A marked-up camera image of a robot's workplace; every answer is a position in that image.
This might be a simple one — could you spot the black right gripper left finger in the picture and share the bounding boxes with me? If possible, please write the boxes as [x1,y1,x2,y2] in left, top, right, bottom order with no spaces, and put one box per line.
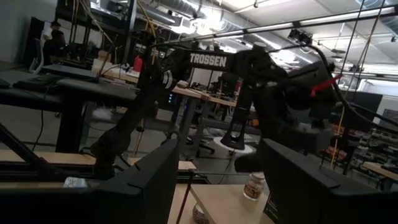
[93,138,180,224]

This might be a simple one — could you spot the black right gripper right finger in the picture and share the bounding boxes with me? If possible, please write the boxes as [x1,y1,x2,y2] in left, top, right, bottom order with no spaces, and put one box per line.
[260,138,358,224]

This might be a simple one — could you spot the black spice tin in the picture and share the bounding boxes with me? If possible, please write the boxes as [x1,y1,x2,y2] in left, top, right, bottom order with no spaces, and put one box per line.
[263,191,277,224]

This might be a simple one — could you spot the clear jar brown spice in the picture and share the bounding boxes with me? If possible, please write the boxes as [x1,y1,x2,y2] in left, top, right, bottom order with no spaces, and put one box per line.
[242,172,266,202]

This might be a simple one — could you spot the wooden shelf black legs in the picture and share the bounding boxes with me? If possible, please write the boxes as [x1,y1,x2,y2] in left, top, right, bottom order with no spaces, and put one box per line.
[175,170,276,224]

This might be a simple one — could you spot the black object on stand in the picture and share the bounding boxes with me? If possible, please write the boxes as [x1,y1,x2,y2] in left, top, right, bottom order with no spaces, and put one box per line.
[220,93,248,151]

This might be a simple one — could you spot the white floor lamp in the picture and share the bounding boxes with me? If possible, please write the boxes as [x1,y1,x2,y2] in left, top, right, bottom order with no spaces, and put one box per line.
[213,136,256,184]

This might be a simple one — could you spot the round jar silver lid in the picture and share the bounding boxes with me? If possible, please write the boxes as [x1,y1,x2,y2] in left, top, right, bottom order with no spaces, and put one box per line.
[192,202,210,224]

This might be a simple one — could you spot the Yellowstone book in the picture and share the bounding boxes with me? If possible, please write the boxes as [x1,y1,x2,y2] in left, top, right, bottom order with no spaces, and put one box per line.
[62,176,91,189]

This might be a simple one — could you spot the wooden table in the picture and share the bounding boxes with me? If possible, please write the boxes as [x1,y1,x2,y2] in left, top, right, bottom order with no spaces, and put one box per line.
[362,161,398,184]

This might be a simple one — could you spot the black monitor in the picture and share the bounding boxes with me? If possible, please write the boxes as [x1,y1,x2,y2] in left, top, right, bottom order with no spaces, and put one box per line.
[350,91,384,125]

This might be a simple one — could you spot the wooden workbench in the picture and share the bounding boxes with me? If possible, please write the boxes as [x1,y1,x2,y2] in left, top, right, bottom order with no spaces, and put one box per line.
[91,57,240,110]

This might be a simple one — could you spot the black desk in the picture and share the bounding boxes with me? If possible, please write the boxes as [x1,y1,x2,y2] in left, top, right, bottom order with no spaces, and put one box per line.
[0,63,142,154]

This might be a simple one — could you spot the red bottle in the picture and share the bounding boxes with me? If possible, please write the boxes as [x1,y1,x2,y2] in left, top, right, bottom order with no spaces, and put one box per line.
[132,54,144,73]

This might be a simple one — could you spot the black storage rack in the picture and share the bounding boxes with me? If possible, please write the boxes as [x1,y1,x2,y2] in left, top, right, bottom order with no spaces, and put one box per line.
[55,0,137,65]

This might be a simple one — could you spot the person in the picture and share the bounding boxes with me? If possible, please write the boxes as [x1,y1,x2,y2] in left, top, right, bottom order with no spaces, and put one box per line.
[42,20,68,66]

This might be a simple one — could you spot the red cable tie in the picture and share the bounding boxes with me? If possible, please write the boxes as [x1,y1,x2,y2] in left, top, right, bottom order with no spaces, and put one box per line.
[310,75,342,98]

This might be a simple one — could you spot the hanging yellow cable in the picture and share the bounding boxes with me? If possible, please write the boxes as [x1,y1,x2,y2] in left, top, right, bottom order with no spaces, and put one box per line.
[329,0,385,170]

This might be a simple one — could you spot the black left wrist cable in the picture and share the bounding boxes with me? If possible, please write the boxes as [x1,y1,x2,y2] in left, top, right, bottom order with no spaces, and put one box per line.
[267,44,398,128]

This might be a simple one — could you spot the black overhead camera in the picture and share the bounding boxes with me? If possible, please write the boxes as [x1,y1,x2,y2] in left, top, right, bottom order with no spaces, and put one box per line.
[287,29,314,47]

